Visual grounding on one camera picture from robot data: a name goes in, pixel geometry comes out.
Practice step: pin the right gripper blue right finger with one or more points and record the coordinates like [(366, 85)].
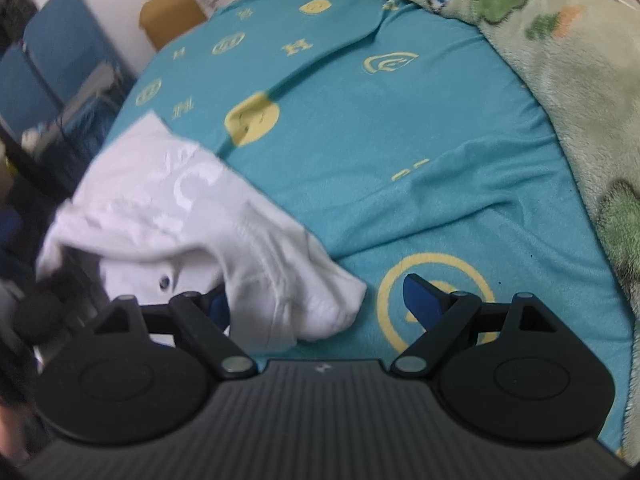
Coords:
[(448, 319)]

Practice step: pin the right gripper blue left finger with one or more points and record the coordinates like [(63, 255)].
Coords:
[(201, 321)]

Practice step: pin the white t-shirt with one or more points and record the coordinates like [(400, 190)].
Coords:
[(163, 216)]

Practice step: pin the blue folding chair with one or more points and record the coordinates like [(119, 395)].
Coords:
[(64, 72)]

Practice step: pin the green cartoon fleece blanket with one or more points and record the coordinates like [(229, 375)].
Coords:
[(580, 58)]

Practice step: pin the teal patterned bed sheet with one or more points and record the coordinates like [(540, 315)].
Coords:
[(406, 145)]

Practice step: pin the yellow headboard cushion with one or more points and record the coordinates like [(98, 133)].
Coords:
[(165, 20)]

